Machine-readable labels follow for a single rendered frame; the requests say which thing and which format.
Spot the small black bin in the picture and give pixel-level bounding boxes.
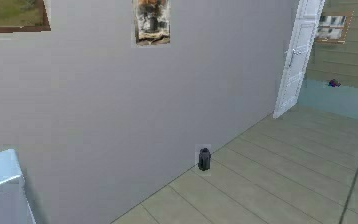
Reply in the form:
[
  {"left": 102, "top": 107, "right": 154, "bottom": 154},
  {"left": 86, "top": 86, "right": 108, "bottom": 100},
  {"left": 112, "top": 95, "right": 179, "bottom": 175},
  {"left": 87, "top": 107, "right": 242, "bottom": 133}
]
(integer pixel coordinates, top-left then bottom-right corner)
[{"left": 198, "top": 147, "right": 212, "bottom": 172}]

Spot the frameless orange grey picture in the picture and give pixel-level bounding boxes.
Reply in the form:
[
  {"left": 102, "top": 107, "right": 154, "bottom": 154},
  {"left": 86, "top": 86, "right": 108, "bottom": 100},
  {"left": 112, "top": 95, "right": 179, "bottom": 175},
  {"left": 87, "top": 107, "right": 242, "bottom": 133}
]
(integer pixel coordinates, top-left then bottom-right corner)
[{"left": 132, "top": 0, "right": 172, "bottom": 47}]

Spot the white room door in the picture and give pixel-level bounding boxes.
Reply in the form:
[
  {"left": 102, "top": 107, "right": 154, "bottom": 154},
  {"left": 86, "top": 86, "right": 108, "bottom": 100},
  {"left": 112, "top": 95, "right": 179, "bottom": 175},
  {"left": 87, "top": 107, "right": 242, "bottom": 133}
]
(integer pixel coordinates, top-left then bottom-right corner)
[{"left": 272, "top": 0, "right": 327, "bottom": 120}]

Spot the brown framed grey picture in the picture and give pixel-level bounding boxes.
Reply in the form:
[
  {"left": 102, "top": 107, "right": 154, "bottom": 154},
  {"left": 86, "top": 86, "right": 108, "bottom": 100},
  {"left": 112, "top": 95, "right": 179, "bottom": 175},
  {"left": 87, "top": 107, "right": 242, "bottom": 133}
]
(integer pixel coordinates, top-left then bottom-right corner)
[{"left": 314, "top": 11, "right": 354, "bottom": 45}]

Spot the brown framed green picture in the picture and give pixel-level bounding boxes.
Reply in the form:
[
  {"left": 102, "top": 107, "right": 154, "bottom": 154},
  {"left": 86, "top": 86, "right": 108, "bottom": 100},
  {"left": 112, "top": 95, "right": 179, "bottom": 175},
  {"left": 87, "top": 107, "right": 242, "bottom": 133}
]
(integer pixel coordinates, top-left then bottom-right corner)
[{"left": 0, "top": 0, "right": 52, "bottom": 34}]

